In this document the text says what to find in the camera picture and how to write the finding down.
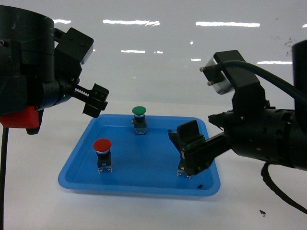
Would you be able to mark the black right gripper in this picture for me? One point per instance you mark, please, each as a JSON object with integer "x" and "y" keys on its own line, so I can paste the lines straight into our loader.
{"x": 252, "y": 129}

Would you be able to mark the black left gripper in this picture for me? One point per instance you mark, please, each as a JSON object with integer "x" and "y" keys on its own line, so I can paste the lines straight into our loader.
{"x": 60, "y": 76}

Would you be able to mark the yellow mushroom push button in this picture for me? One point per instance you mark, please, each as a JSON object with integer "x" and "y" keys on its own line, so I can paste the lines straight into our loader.
{"x": 181, "y": 170}

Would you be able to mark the red mushroom push button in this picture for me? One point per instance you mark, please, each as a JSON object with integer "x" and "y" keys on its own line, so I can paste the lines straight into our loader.
{"x": 102, "y": 148}

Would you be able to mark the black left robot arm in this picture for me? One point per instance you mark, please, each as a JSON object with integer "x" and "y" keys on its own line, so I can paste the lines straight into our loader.
{"x": 40, "y": 65}

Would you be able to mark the red block on left arm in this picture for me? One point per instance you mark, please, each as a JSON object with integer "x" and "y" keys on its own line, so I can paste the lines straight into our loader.
{"x": 28, "y": 118}

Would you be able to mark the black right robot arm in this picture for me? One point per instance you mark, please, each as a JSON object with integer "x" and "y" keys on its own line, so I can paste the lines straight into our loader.
{"x": 297, "y": 90}

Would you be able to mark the blue plastic tray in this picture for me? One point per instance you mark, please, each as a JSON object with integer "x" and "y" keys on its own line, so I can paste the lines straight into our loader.
{"x": 140, "y": 163}

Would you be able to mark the green mushroom push button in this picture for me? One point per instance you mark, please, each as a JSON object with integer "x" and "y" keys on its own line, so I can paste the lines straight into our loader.
{"x": 139, "y": 121}

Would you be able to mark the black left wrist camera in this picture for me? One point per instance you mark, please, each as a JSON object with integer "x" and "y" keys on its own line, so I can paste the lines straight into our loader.
{"x": 73, "y": 44}

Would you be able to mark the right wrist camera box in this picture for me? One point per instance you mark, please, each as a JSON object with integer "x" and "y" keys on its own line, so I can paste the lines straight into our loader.
{"x": 227, "y": 79}

